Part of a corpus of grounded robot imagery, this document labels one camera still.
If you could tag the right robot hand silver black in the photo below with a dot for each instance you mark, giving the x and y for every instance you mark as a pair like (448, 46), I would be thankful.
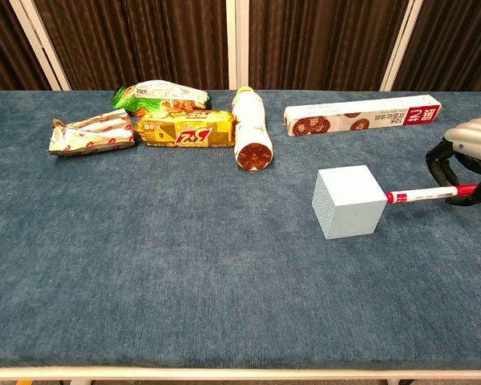
(475, 136)

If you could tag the red and white marker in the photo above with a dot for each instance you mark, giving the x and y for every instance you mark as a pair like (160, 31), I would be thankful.
(421, 194)

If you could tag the light blue cube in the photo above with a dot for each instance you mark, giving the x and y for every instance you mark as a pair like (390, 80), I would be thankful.
(352, 204)

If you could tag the dark brown curtain panel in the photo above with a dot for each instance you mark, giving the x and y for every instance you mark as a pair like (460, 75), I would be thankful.
(4, 48)
(136, 40)
(457, 40)
(324, 40)

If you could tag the long baking paper box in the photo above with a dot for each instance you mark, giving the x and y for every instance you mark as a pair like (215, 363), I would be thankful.
(364, 114)

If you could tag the white bottle with brown cap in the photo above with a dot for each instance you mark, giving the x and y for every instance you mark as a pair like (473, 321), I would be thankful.
(250, 120)

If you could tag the yellow cracker packet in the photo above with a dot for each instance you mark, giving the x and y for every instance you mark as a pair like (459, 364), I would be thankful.
(184, 130)

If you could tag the blue tablecloth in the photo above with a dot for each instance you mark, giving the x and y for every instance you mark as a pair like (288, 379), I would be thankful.
(184, 260)

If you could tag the green white snack bag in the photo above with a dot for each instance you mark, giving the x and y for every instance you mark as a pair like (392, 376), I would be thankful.
(160, 96)

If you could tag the white red snack wrapper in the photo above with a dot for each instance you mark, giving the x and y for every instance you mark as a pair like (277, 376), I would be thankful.
(90, 134)

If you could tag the white partition frame post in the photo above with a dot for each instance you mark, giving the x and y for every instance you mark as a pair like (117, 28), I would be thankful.
(401, 44)
(237, 44)
(40, 44)

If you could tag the white table frame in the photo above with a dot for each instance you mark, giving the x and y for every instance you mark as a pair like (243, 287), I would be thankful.
(240, 374)

